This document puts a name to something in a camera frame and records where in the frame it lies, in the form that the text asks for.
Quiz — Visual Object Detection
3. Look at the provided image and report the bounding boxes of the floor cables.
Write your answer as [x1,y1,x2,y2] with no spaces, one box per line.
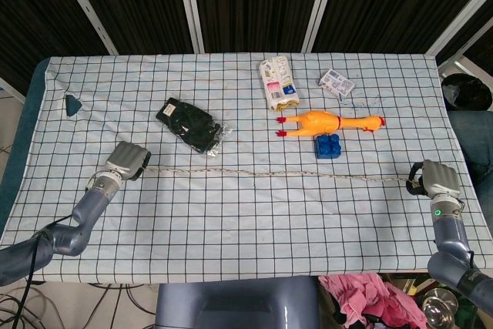
[0,280,159,329]

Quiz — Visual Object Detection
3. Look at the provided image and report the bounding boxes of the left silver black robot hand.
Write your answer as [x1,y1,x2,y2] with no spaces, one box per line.
[102,141,152,183]

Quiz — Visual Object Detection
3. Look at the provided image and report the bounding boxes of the black arm cable with plug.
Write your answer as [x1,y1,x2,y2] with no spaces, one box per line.
[431,196,482,272]
[10,213,78,329]

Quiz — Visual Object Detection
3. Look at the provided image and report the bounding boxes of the small white blue carton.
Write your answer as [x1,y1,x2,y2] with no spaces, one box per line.
[317,69,356,98]

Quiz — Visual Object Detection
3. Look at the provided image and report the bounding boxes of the blue upholstered chair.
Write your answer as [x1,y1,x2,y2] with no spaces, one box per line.
[447,109,493,191]

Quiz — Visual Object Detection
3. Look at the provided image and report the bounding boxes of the blue toy building block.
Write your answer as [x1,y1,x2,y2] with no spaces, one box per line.
[314,133,343,159]

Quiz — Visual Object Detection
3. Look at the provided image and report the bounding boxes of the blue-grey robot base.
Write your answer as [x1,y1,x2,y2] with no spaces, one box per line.
[155,277,321,329]

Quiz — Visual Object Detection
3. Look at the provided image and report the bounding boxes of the black gloves in plastic bag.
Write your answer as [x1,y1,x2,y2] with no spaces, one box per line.
[155,97,234,159]

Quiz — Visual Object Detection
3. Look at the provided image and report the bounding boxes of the checkered light blue tablecloth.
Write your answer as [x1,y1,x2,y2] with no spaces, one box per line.
[0,52,488,284]

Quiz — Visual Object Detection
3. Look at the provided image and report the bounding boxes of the steel bowl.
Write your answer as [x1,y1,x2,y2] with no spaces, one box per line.
[421,288,459,325]

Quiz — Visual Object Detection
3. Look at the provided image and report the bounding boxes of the pink cloth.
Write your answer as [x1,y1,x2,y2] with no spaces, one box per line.
[318,273,428,329]

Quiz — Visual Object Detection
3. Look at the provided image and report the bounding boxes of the yellow rubber chicken toy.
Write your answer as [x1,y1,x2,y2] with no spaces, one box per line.
[274,109,387,139]

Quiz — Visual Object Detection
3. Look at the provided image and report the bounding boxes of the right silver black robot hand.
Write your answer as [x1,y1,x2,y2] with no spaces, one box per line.
[407,159,462,199]

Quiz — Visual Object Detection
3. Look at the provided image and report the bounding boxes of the dark teal triangular piece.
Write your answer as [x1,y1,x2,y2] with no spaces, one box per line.
[64,94,82,117]

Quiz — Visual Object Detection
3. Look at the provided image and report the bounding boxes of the beige speckled braided rope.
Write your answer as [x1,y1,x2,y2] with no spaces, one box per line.
[140,166,418,187]

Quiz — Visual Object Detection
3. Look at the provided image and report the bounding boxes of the black bag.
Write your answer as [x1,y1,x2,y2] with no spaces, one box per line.
[440,72,493,112]

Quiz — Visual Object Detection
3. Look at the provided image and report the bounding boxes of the white snack package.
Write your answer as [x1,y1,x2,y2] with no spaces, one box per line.
[258,55,301,111]

